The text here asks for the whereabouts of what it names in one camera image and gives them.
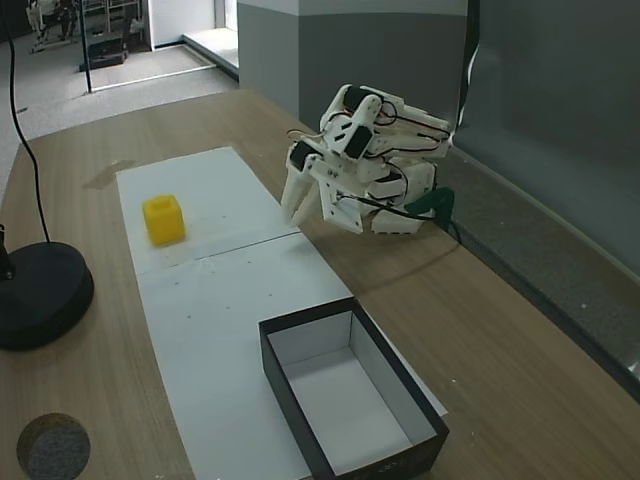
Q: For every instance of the black case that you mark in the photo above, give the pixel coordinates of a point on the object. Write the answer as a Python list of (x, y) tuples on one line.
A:
[(107, 52)]

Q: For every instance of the white paper sheet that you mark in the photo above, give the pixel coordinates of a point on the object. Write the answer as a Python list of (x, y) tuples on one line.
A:
[(215, 200), (210, 325)]

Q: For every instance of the green clamp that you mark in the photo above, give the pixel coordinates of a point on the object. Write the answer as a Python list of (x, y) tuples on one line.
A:
[(435, 197)]

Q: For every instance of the clear tape patch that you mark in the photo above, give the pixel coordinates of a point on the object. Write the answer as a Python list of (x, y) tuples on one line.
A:
[(107, 175)]

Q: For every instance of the black metal pole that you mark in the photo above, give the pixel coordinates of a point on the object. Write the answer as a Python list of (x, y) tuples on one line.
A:
[(88, 60)]

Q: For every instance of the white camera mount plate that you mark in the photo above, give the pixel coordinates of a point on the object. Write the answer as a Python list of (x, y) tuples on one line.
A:
[(342, 215)]

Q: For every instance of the dark brown cardboard box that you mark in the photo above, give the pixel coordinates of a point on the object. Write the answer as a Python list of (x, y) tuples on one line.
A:
[(345, 400)]

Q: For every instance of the yellow cube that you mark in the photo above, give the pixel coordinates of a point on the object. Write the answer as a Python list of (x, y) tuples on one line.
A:
[(167, 225)]

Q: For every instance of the black round camera stand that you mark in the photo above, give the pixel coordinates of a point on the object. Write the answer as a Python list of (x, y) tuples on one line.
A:
[(40, 295)]

